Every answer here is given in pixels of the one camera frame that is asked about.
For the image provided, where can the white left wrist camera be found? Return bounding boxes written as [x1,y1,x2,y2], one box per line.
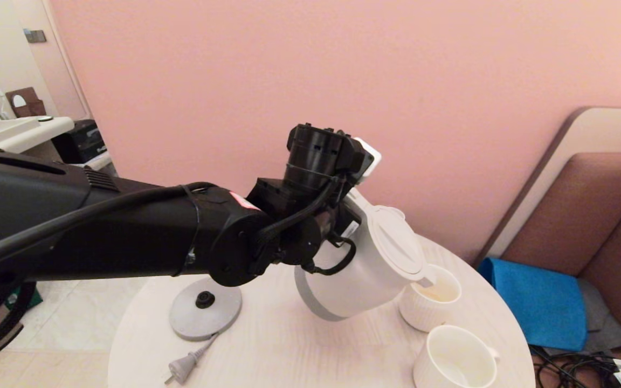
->
[351,136,382,184]

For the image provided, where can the brown upholstered sofa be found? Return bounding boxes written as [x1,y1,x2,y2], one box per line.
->
[499,153,621,361]

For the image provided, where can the white sink counter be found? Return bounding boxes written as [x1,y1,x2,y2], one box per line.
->
[0,116,75,154]

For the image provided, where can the long black arm cable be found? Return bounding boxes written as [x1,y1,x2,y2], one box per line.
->
[0,182,219,275]

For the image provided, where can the thin black looped cable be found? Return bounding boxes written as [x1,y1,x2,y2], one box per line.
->
[302,237,357,276]

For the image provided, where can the beige wall panel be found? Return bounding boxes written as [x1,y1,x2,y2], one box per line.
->
[472,107,621,267]

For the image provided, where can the black box appliance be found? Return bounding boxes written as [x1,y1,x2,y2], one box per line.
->
[52,120,107,165]

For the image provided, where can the beige sink pedestal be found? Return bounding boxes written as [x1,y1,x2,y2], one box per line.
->
[22,141,68,162]

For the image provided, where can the grey cloth bag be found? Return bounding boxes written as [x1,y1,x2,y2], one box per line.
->
[575,278,621,355]

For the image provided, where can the green shopping bag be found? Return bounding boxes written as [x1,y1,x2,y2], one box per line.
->
[4,285,39,313]

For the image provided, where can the white ribbed mug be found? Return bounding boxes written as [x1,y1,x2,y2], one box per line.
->
[398,264,462,332]
[413,324,501,388]

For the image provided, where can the tangled black cables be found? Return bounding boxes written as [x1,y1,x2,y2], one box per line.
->
[529,348,621,388]

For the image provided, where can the white luggage rack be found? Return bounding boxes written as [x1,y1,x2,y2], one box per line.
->
[68,153,117,178]

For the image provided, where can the blue cloth bag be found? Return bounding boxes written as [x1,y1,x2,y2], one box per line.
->
[478,258,587,352]

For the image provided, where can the white electric kettle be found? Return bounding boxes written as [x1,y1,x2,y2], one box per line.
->
[294,188,436,322]

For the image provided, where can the grey round kettle base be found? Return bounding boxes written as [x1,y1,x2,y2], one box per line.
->
[169,277,243,342]

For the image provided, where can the brown tissue holder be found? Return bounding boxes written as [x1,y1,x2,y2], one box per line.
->
[5,87,47,118]

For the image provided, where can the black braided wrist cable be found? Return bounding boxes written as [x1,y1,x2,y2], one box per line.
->
[257,178,343,246]

